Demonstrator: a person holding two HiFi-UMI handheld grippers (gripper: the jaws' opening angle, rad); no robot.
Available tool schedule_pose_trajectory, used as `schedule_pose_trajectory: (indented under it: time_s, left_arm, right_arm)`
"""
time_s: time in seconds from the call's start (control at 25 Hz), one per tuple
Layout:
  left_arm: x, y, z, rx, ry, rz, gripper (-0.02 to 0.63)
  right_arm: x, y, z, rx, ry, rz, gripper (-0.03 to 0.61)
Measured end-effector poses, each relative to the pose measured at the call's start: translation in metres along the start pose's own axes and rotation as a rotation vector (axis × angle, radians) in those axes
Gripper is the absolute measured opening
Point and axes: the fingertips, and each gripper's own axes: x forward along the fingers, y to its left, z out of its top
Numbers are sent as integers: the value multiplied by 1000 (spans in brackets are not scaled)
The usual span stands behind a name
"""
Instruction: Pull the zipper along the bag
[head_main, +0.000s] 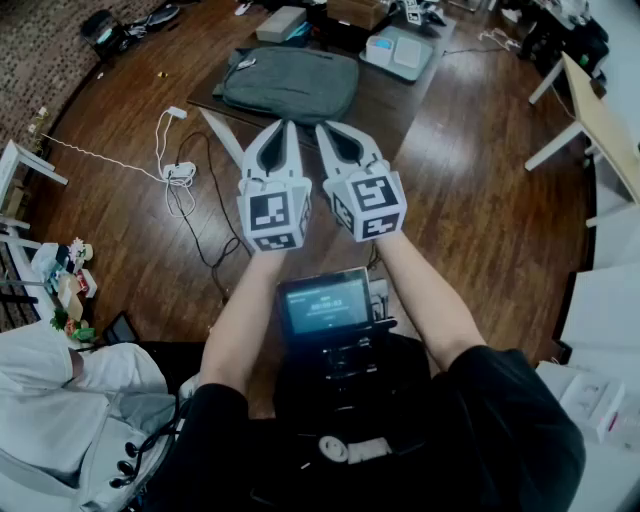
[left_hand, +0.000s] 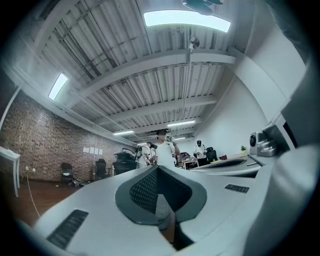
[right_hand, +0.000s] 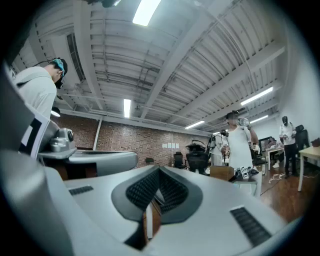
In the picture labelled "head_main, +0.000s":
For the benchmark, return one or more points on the teal tray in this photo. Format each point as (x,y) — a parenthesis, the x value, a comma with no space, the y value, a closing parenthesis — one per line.
(415,72)

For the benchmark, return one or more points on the blue flat item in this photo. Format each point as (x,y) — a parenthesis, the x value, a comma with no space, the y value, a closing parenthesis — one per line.
(300,32)

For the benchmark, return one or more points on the wooden box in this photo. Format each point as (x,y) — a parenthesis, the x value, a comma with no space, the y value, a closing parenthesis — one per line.
(357,12)

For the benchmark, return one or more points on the small black bin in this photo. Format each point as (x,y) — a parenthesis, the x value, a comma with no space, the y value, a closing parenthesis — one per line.
(120,327)

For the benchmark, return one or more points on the white flat lidded box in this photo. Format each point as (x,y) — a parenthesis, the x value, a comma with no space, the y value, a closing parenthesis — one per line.
(410,52)

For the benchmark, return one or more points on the white jacket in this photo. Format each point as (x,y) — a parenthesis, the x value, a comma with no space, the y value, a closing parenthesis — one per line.
(60,400)

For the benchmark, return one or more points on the person's black shirt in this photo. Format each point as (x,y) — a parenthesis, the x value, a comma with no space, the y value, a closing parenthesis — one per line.
(400,450)

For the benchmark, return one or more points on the person's right forearm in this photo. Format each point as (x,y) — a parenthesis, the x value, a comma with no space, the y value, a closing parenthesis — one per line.
(430,310)

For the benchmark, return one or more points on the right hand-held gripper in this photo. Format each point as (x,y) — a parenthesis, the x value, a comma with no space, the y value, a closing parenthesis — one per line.
(370,200)

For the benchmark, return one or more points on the grey rectangular box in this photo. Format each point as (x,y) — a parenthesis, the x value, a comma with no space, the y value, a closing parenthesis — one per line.
(280,24)

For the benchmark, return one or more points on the light wooden desk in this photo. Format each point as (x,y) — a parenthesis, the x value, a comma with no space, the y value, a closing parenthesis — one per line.
(600,115)

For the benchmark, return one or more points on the open white box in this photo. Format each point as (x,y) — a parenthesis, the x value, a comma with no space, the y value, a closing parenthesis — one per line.
(585,400)

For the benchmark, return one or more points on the pile of snacks and packets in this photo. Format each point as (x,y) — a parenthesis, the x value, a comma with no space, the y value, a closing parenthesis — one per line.
(67,285)

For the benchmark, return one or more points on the spare grey gripper device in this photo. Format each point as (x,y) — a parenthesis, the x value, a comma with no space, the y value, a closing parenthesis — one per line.
(422,11)

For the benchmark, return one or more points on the white plastic container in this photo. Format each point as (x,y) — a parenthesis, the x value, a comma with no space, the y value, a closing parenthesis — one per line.
(380,52)

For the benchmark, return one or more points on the chest-mounted screen device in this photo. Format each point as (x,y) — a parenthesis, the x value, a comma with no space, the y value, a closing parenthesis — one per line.
(325,305)

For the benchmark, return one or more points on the white charger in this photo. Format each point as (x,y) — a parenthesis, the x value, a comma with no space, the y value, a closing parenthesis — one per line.
(177,112)

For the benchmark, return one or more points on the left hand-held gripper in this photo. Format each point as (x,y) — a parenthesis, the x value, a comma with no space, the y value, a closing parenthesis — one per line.
(272,212)

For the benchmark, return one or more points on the white cardboard box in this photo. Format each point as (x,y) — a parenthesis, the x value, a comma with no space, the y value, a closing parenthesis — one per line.
(605,305)

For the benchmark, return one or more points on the blue cloth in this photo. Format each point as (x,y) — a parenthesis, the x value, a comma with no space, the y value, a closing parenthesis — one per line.
(382,44)

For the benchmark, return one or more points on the person's left forearm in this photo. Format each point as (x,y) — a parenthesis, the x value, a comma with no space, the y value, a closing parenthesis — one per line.
(240,320)

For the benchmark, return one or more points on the grey backpack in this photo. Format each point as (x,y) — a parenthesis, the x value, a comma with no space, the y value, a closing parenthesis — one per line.
(290,82)

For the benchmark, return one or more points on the black storage box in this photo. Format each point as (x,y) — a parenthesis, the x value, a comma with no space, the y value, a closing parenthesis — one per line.
(335,37)

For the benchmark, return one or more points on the white shelf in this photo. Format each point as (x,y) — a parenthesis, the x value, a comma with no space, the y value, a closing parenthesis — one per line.
(20,157)

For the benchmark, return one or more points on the black chest mount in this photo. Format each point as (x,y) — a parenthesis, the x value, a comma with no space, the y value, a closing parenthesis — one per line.
(357,350)

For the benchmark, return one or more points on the white power strip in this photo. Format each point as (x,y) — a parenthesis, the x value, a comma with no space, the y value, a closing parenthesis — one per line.
(179,172)

